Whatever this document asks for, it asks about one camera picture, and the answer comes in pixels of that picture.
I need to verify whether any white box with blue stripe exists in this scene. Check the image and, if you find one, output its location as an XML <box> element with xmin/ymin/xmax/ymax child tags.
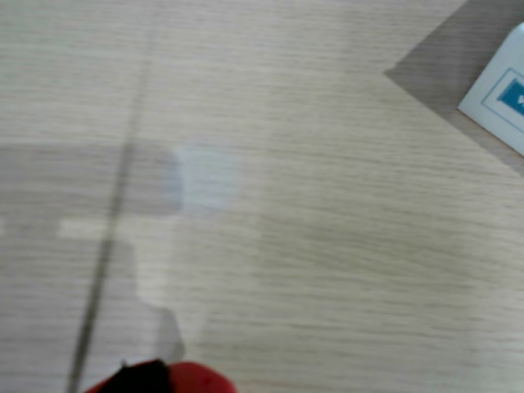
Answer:
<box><xmin>457</xmin><ymin>22</ymin><xmax>524</xmax><ymax>157</ymax></box>

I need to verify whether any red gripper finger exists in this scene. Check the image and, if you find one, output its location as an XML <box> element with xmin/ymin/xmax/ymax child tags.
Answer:
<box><xmin>84</xmin><ymin>359</ymin><xmax>239</xmax><ymax>393</ymax></box>

